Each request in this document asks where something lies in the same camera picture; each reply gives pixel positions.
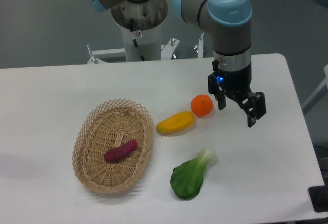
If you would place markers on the white frame at right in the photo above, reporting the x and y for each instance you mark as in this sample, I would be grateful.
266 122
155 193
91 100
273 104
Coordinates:
316 95

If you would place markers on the purple sweet potato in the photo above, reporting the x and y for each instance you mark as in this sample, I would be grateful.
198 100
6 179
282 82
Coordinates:
121 152

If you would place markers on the green bok choy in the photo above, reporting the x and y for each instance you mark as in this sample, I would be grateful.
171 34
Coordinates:
187 179

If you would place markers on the white metal base frame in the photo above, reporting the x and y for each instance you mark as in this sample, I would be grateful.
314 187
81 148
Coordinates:
167 52

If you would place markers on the woven wicker basket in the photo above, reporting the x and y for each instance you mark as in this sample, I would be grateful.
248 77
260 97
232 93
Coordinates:
111 125

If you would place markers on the black box at table edge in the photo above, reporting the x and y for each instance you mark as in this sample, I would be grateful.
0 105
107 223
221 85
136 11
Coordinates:
318 196

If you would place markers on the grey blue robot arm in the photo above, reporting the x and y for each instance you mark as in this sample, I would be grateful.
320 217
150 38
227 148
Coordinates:
227 21

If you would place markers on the orange tangerine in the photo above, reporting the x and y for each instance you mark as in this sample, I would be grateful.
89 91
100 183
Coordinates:
202 105

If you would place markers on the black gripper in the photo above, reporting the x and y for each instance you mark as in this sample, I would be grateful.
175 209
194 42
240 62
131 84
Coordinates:
235 85

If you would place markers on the yellow mango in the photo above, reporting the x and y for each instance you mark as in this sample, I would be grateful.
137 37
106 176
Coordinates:
176 123

